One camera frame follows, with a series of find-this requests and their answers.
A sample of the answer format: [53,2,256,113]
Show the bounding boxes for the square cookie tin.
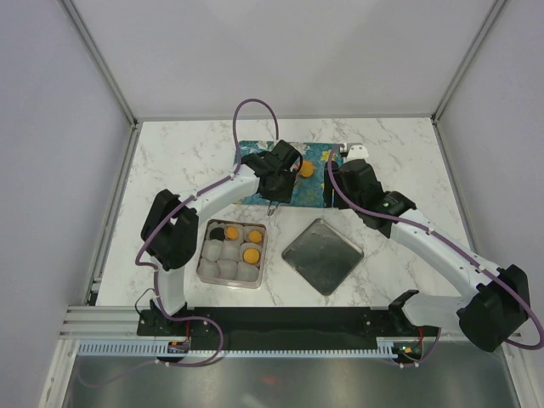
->
[196,219,268,290]

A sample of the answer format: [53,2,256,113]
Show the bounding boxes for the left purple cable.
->
[135,98,281,318]

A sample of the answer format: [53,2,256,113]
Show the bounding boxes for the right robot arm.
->
[325,159,530,352]

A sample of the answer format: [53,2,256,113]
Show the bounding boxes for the teal floral tray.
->
[239,140,344,208]

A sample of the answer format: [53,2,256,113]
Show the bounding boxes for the black cookie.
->
[209,227,225,241]

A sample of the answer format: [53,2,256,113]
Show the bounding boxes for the orange cookie small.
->
[225,226,239,241]

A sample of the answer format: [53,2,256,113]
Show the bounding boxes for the white cable duct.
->
[77,338,400,359]

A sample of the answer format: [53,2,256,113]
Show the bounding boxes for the metal tongs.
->
[266,201,279,217]

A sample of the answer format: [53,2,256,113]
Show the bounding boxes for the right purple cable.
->
[329,144,544,350]

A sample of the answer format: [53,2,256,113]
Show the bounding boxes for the purple cable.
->
[135,98,281,318]
[329,144,544,350]

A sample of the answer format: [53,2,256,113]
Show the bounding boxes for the square metal tin lid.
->
[281,218,364,297]

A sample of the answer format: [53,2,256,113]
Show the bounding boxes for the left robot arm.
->
[135,140,303,335]

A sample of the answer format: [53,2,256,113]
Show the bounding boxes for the round dotted orange cookie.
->
[242,247,261,265]

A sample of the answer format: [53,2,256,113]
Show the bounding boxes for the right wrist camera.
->
[339,143,369,162]

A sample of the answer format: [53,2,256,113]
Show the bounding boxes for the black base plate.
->
[137,306,438,350]

